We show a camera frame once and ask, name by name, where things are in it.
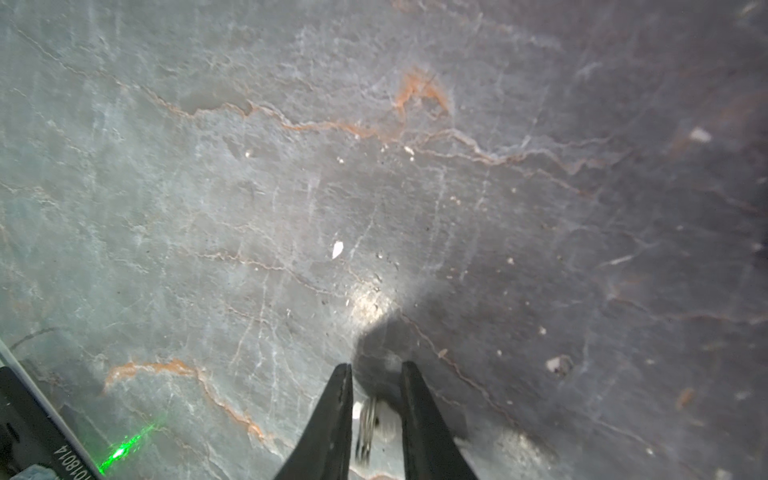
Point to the small silver key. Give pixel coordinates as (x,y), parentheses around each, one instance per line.
(377,421)

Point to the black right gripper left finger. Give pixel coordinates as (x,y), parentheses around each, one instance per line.
(323,451)

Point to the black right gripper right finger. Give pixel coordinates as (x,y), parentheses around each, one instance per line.
(429,450)

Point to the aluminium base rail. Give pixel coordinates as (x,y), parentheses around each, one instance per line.
(35,441)

